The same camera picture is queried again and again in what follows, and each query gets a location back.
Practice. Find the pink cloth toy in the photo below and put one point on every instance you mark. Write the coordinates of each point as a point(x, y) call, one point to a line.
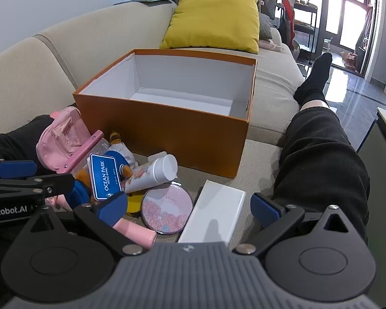
point(270, 45)

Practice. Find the red and black jacket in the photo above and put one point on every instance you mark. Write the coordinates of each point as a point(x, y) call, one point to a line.
point(288, 13)

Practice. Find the plush bear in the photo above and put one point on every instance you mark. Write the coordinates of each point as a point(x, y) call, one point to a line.
point(122, 153)

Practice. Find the pink box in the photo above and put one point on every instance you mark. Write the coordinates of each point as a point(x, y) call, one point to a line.
point(83, 153)

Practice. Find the beige sofa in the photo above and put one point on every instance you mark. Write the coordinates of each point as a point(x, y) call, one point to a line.
point(83, 48)

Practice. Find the glass balcony door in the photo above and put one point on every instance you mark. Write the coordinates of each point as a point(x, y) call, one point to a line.
point(353, 16)

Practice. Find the person's right leg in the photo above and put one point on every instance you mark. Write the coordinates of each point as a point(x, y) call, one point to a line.
point(318, 167)

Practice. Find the black and white checkered pillow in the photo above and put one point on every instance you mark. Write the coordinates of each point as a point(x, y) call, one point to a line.
point(265, 29)

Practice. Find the yellow pillow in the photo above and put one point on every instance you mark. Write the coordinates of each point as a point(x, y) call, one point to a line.
point(212, 19)

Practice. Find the white cream tube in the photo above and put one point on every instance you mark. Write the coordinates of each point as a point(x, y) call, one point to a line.
point(154, 172)

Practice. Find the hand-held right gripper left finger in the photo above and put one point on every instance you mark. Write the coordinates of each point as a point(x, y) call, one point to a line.
point(111, 206)

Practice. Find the grey hanging cloth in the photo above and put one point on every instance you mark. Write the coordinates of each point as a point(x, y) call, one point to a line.
point(363, 38)

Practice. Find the round pink compact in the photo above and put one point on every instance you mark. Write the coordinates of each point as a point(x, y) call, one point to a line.
point(167, 207)

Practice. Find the black metal rack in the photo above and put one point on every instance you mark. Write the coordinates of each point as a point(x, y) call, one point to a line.
point(305, 22)

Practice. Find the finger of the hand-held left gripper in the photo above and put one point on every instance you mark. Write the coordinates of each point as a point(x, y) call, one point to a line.
point(14, 169)
point(78, 193)

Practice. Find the orange cardboard box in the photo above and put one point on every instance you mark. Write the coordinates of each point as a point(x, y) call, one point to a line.
point(167, 128)

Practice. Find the small pink bag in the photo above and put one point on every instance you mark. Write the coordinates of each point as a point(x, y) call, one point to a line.
point(62, 135)

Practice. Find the marble top coffee table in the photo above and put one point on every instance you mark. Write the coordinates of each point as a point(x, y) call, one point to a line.
point(378, 154)

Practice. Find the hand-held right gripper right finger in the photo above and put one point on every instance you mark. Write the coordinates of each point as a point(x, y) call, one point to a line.
point(263, 209)

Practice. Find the pink plastic device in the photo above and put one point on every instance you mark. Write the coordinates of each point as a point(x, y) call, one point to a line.
point(138, 233)

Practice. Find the blue rectangular tag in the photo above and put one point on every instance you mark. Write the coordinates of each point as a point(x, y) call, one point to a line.
point(106, 177)

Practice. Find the white rectangular box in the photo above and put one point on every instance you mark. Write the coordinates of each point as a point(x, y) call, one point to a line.
point(212, 212)

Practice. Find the yellow object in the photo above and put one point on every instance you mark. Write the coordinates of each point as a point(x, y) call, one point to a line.
point(133, 204)

